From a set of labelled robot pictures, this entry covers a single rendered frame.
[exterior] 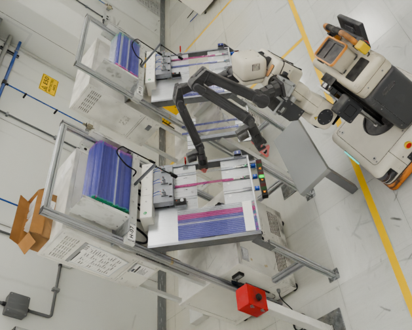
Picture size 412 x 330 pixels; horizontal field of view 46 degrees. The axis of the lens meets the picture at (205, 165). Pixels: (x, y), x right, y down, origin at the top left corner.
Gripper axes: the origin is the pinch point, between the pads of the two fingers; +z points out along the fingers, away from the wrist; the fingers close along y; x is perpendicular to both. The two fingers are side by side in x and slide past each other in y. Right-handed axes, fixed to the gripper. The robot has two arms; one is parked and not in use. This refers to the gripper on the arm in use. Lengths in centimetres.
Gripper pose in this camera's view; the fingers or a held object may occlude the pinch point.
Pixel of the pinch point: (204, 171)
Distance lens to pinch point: 343.0
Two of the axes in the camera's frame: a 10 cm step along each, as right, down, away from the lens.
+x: 9.9, -1.4, -0.5
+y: 0.7, 7.4, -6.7
